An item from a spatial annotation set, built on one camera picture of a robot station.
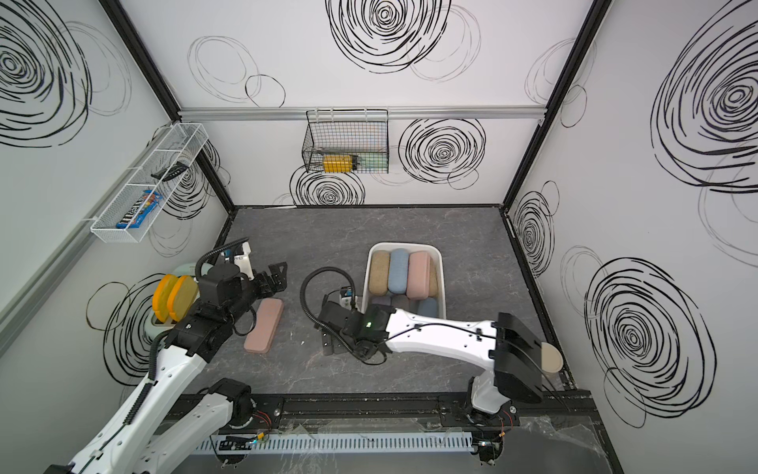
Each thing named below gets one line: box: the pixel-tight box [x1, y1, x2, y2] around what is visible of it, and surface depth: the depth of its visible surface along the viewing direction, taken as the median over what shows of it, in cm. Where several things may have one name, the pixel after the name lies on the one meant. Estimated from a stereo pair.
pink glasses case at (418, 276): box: [405, 250, 431, 301], surface depth 93 cm
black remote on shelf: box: [150, 160, 190, 182], surface depth 82 cm
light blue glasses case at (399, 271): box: [387, 247, 410, 295], surface depth 95 cm
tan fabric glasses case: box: [369, 249, 390, 297], surface depth 94 cm
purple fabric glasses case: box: [371, 295, 391, 307], surface depth 93 cm
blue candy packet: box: [115, 189, 164, 230], surface depth 72 cm
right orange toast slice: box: [166, 275, 199, 322], surface depth 73 cm
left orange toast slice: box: [151, 273, 179, 322], surface depth 72 cm
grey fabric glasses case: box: [391, 294, 416, 312], surface depth 93 cm
